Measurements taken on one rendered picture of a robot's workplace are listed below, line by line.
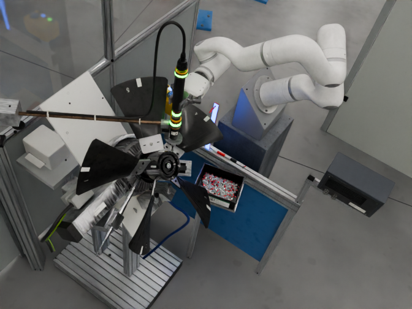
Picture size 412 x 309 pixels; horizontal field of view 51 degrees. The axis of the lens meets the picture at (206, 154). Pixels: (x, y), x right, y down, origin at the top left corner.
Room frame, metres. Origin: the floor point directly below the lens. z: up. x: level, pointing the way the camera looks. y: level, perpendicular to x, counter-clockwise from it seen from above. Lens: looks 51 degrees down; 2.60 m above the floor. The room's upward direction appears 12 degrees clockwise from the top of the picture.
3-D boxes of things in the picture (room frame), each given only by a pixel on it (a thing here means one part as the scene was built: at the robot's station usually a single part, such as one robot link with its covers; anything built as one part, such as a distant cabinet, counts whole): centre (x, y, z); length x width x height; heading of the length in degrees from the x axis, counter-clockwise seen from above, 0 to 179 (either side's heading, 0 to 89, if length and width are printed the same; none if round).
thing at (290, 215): (1.23, -0.49, 0.39); 0.04 x 0.04 x 0.78; 66
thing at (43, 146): (1.17, 0.75, 0.92); 0.17 x 0.16 x 0.11; 66
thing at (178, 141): (1.11, 0.15, 1.31); 0.09 x 0.07 x 0.10; 101
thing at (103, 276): (1.07, 0.38, 0.04); 0.62 x 0.46 x 0.08; 66
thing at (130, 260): (1.03, 0.29, 0.46); 0.09 x 0.04 x 0.91; 156
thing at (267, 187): (1.40, -0.10, 0.82); 0.90 x 0.04 x 0.08; 66
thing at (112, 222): (0.80, 0.29, 1.08); 0.07 x 0.04 x 0.06; 167
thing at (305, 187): (1.23, -0.49, 0.96); 0.03 x 0.03 x 0.20; 66
